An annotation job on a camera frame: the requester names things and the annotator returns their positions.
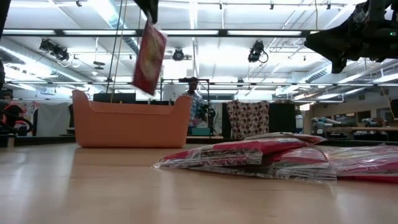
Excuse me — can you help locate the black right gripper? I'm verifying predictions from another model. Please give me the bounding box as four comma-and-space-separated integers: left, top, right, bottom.
303, 17, 398, 74

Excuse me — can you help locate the overhead light bar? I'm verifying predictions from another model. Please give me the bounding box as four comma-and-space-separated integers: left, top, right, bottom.
0, 28, 315, 39

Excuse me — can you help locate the black ceiling spotlight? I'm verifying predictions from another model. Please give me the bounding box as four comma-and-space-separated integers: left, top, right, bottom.
248, 40, 269, 63
172, 48, 185, 62
39, 39, 71, 62

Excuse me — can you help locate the cluttered wooden workbench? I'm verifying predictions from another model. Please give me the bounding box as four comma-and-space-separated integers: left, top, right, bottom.
310, 116, 398, 141

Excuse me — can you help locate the black computer monitor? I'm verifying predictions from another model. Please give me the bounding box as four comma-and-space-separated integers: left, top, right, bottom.
93, 92, 137, 104

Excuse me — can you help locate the black panel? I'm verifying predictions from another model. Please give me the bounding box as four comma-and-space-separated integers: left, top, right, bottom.
269, 102, 297, 134

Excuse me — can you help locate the orange plastic basket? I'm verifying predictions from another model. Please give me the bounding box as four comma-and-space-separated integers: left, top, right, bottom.
72, 89, 193, 149

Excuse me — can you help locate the white cloth with red circles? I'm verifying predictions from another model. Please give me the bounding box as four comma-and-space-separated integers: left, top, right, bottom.
226, 100, 271, 140

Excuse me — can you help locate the teal box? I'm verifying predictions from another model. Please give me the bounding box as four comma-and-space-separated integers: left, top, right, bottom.
190, 127, 211, 136

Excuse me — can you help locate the white hanging cloth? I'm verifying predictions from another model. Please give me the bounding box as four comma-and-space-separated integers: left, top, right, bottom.
35, 101, 72, 137

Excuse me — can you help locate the colourful printed cloth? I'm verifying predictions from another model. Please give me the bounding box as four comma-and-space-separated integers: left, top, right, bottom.
21, 101, 40, 118

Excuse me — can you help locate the black hanging cable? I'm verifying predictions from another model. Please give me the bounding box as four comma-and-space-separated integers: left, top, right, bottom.
105, 0, 124, 94

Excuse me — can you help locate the black metal table frame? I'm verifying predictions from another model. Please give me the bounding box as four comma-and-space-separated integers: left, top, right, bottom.
0, 135, 398, 147

